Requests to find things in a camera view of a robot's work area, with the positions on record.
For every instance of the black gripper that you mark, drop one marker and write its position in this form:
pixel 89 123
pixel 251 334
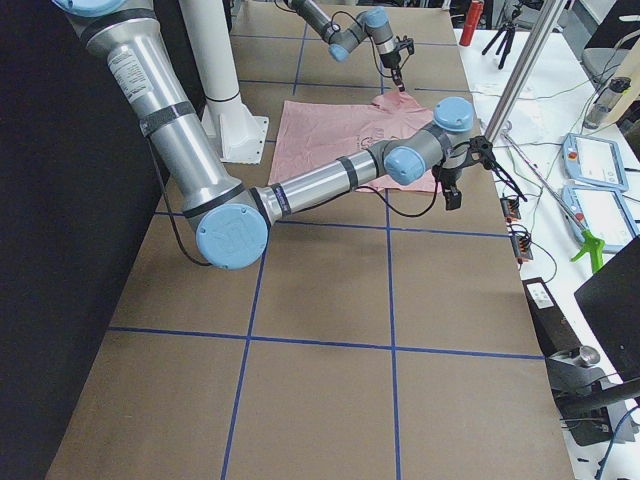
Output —
pixel 448 178
pixel 390 62

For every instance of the pink Snoopy t-shirt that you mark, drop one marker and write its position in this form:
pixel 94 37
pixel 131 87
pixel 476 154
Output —
pixel 311 135

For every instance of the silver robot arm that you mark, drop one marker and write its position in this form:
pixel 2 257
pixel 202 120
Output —
pixel 343 33
pixel 232 222

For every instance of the upper orange terminal block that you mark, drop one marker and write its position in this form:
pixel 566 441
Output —
pixel 510 206

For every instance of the orange terminal block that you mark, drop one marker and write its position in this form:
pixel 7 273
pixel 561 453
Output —
pixel 521 242
pixel 510 206

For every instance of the lower orange terminal block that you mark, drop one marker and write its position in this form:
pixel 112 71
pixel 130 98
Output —
pixel 521 242

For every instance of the red cylinder bottle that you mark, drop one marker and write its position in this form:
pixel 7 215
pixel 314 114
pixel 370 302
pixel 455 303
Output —
pixel 472 19

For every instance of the black tripod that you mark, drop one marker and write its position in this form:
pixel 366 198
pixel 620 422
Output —
pixel 505 34

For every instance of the upper blue teach pendant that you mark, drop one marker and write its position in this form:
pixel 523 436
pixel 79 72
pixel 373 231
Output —
pixel 594 161

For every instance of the blue teach pendant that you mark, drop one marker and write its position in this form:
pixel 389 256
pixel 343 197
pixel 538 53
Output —
pixel 604 212
pixel 594 161

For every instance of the lower blue teach pendant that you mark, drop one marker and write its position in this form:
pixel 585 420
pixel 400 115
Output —
pixel 604 212

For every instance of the black power box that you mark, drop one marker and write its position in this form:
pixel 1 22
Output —
pixel 553 331

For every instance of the clear water bottle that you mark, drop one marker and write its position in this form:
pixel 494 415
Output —
pixel 606 100

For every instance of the black monitor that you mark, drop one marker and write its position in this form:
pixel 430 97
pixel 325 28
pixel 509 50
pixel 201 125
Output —
pixel 609 302

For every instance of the black clamp stand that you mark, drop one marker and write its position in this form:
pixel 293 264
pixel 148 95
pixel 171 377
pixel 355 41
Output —
pixel 591 405

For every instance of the green handled reacher grabber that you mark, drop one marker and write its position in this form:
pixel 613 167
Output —
pixel 590 244

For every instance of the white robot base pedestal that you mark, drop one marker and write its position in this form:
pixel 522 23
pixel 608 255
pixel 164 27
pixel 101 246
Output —
pixel 237 135

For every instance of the aluminium camera mast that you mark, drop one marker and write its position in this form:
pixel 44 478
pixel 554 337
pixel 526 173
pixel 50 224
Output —
pixel 533 47

